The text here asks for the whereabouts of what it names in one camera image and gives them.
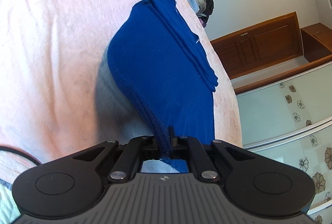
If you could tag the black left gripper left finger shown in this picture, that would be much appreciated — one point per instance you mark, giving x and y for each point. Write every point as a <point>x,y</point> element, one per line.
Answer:
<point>71,185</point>

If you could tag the glass floral wardrobe door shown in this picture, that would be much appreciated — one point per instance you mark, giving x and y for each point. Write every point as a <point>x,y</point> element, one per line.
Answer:
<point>290,122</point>

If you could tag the brown wooden door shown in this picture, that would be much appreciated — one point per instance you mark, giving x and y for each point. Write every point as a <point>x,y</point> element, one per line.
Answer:
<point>260,46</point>

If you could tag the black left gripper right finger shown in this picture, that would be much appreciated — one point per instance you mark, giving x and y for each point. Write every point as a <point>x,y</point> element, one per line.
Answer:
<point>255,184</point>

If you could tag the pink bed blanket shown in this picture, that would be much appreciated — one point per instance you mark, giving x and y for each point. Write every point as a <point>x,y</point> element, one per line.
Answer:
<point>57,97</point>

